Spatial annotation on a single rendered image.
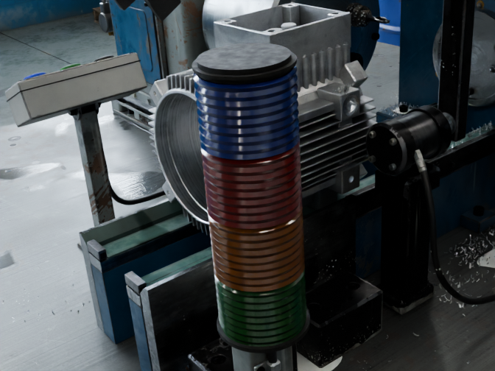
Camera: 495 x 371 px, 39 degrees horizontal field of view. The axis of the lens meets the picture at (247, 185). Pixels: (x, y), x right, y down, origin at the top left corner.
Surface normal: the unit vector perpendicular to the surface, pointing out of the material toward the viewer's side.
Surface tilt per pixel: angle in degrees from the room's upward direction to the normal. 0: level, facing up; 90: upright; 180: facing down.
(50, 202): 0
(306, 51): 90
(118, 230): 45
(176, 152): 73
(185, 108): 118
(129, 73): 66
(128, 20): 90
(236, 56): 0
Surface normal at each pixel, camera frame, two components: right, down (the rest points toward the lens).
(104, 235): 0.38, -0.41
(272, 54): -0.07, -0.89
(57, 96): 0.52, -0.07
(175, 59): -0.80, 0.31
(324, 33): 0.62, 0.31
